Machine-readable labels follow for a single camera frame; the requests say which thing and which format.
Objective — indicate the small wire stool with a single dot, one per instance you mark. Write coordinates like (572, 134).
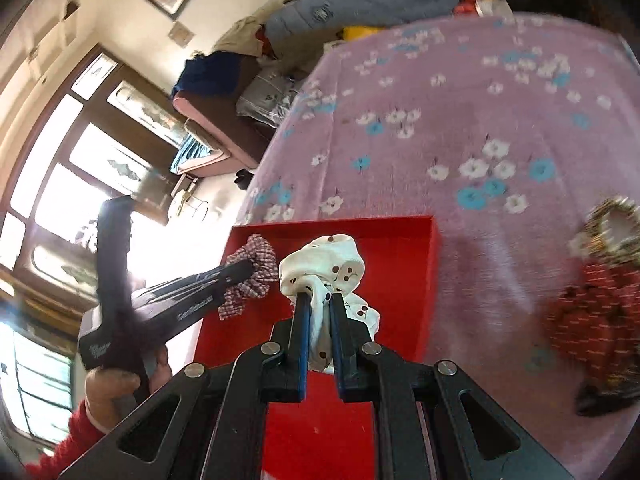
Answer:
(187, 206)

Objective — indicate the blue grey quilt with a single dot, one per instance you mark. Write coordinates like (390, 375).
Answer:
(299, 16)

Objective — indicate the pink floral bedsheet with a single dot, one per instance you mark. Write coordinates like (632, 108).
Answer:
(507, 131)

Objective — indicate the red dotted scrunchie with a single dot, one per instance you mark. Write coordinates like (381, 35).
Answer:
(595, 324)

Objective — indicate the left hand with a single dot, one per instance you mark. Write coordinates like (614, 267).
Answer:
(104, 386)

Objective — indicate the white dotted scrunchie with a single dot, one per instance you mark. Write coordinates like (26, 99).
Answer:
(325, 266)

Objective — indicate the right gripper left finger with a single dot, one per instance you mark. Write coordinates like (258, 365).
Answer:
(298, 349)

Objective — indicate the red plaid scrunchie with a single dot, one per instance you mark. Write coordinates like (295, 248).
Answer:
(260, 254)

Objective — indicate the yellow bag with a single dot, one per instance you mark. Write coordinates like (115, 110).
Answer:
(356, 32)

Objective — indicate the blue clothes pile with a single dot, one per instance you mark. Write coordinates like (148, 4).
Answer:
(215, 74)

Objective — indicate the red sleeve forearm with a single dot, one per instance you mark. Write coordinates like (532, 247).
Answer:
(82, 435)

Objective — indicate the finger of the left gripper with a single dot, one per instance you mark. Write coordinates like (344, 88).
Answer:
(229, 275)

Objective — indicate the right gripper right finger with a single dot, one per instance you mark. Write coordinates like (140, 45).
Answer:
(347, 338)

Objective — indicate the grey patterned blanket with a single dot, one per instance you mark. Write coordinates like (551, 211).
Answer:
(269, 97)

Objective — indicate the wooden glass door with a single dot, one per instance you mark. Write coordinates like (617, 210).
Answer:
(106, 132)

